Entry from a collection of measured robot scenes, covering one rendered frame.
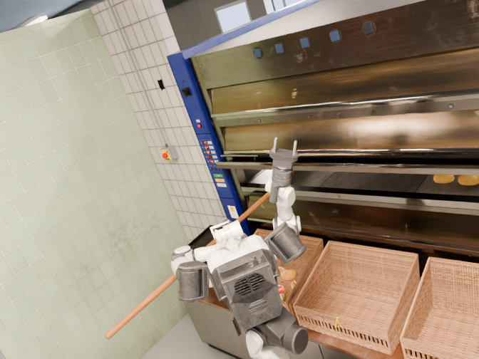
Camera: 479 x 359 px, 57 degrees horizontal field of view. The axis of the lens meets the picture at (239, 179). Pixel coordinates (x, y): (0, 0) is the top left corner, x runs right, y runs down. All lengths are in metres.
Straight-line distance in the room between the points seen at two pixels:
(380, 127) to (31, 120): 2.19
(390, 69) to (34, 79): 2.23
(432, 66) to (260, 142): 1.11
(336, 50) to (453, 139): 0.67
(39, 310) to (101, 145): 1.22
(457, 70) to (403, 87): 0.23
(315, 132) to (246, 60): 0.56
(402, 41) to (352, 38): 0.23
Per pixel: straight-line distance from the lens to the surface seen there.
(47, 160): 3.24
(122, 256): 3.57
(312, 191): 2.65
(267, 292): 1.78
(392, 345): 2.38
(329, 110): 2.32
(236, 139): 2.83
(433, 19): 2.00
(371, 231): 2.57
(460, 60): 2.03
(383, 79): 2.15
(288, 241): 1.86
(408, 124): 2.20
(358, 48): 2.15
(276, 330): 1.96
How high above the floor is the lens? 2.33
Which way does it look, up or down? 21 degrees down
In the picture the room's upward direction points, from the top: 19 degrees counter-clockwise
